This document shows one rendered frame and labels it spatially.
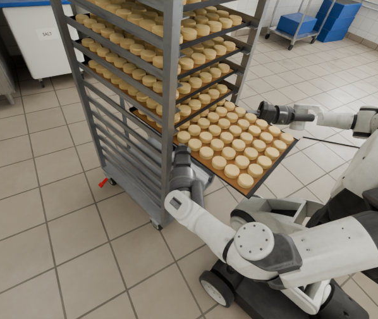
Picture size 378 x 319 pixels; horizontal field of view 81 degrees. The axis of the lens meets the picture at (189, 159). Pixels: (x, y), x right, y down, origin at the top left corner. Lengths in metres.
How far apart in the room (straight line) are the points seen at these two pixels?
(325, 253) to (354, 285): 1.35
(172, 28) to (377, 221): 0.56
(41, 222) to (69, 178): 0.35
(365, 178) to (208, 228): 0.38
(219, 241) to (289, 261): 0.15
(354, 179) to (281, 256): 0.30
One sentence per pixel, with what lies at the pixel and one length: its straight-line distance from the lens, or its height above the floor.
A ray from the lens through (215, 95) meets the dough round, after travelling 0.98.
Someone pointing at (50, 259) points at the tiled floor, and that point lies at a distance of 1.58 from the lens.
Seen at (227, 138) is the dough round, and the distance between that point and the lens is 0.87.
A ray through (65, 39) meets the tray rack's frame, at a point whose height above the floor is 0.98.
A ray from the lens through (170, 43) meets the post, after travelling 0.60.
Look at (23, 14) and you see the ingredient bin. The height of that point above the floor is 0.68.
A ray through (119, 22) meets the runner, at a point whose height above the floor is 1.14.
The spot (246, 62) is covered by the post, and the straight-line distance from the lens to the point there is 1.02.
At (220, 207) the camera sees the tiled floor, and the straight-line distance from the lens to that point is 1.64.
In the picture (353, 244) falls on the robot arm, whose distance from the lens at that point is 0.49.
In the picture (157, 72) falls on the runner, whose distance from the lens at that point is 0.72.
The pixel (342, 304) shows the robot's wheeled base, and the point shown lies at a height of 0.36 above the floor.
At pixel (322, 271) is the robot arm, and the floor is 1.00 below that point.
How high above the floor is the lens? 1.39
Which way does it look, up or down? 48 degrees down
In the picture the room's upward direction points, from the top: 9 degrees clockwise
